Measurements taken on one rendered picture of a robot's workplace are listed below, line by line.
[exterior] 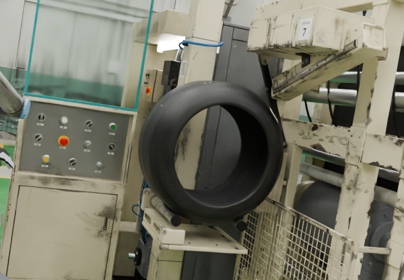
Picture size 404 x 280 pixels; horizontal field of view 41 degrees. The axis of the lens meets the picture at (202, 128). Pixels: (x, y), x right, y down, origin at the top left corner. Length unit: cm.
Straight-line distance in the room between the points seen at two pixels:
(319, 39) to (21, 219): 162
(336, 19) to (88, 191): 146
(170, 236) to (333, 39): 97
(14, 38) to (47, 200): 865
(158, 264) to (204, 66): 93
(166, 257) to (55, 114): 88
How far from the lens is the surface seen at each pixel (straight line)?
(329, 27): 204
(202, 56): 248
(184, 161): 249
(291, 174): 264
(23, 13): 1136
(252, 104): 215
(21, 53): 1131
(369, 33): 202
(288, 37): 217
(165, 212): 223
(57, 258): 283
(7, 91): 212
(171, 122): 204
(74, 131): 275
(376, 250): 197
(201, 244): 224
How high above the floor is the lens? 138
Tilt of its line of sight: 3 degrees down
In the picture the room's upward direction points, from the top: 9 degrees clockwise
